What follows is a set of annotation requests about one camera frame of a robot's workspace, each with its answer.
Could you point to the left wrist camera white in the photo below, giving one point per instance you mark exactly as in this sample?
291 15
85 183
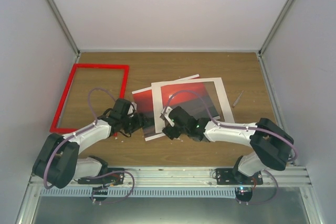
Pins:
132 107

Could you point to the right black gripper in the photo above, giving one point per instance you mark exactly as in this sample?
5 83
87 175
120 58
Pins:
170 133

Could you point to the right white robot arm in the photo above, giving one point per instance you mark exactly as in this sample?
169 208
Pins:
271 145

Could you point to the right aluminium corner post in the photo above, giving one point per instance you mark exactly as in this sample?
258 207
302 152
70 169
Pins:
280 18

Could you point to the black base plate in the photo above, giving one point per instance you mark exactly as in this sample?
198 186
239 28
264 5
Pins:
105 178
228 176

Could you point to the left aluminium corner post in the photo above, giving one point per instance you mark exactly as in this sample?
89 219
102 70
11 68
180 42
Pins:
55 10

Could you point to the red sunset photo print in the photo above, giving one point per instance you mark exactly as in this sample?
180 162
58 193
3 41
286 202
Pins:
188 101

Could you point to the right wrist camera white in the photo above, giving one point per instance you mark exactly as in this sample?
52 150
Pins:
165 117

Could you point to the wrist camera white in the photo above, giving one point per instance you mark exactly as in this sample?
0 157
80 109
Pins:
132 107
165 117

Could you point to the aluminium front rail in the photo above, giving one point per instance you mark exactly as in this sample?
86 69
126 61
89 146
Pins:
146 176

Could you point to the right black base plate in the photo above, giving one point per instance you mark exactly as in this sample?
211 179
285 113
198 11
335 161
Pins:
228 176

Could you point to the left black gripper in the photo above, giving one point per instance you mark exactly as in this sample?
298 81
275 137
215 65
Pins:
139 122

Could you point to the aluminium corner post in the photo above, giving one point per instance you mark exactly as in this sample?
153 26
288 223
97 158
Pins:
280 18
55 10

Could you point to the white mat board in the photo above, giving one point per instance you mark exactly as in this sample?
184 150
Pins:
158 106

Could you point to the grey slotted cable duct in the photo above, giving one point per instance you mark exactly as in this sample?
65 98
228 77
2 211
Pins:
118 192

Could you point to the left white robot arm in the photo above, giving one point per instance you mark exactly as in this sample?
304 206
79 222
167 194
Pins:
58 161

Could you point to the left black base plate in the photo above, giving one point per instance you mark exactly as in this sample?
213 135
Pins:
105 178

